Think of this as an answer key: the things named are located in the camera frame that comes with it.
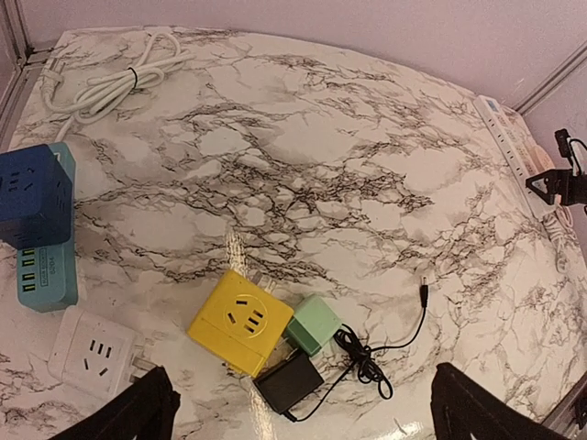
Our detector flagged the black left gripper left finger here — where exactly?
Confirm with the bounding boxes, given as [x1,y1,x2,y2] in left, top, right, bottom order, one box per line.
[52,367,181,440]

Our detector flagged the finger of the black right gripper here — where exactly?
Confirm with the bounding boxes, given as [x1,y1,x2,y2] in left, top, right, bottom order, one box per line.
[526,169,576,204]

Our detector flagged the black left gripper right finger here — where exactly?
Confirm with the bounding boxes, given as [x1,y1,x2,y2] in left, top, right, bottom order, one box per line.
[430,362,576,439]

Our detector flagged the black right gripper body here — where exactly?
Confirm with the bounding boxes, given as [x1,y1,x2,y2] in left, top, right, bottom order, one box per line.
[566,170,587,206]

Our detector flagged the long white power strip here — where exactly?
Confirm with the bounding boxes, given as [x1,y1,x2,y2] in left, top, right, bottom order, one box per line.
[473,95,554,220]

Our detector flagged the white cube socket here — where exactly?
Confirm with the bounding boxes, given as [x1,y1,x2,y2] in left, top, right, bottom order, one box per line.
[48,305,155,402]

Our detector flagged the teal power strip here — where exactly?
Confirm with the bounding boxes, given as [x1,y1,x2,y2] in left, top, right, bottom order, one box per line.
[17,142,78,313]

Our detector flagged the blue cube socket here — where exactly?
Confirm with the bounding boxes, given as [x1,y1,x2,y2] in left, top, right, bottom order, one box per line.
[1,144,73,249]

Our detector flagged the green plug adapter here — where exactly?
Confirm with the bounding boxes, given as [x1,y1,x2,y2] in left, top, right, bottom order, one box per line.
[285,294,342,357]

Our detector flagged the pink round power strip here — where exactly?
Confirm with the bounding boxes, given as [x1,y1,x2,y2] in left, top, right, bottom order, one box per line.
[536,146,573,243]

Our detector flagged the yellow cube socket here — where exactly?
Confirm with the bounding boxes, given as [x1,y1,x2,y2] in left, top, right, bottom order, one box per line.
[187,269,294,378]

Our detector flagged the right aluminium frame post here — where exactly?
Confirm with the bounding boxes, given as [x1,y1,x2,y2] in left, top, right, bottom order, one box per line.
[514,41,587,115]

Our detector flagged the aluminium frame post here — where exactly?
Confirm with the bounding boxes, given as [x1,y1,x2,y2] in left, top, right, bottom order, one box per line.
[1,1,53,152]
[514,41,587,115]

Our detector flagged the black power adapter with cable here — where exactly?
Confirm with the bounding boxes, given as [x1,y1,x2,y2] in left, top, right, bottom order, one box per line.
[251,273,433,424]

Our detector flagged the white power strip cable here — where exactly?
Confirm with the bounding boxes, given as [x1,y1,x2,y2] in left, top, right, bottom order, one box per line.
[40,31,198,143]

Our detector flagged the left aluminium frame post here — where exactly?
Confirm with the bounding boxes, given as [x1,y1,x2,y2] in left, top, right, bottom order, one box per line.
[1,1,53,152]

